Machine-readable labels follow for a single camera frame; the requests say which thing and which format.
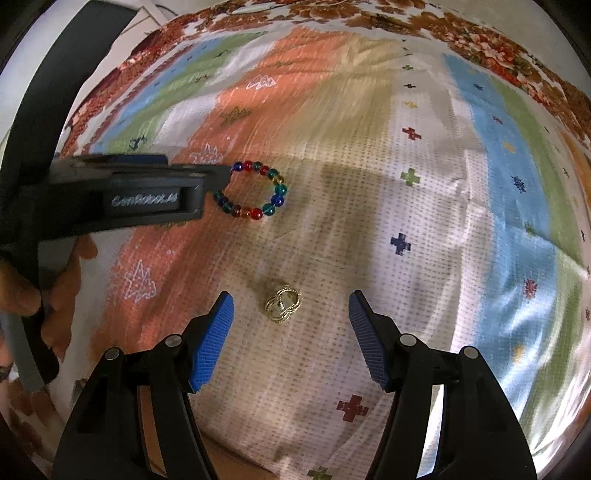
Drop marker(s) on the striped pastel blanket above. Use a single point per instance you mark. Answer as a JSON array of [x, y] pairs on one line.
[[415, 230]]

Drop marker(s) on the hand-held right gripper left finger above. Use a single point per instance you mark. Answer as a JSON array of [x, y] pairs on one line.
[[212, 341]]

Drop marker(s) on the person's left hand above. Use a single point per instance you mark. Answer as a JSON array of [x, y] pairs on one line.
[[21, 290]]

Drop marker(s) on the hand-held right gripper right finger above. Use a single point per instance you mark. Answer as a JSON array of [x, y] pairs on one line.
[[369, 341]]

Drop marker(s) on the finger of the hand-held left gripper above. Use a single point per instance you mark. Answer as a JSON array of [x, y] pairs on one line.
[[138, 159], [83, 203]]

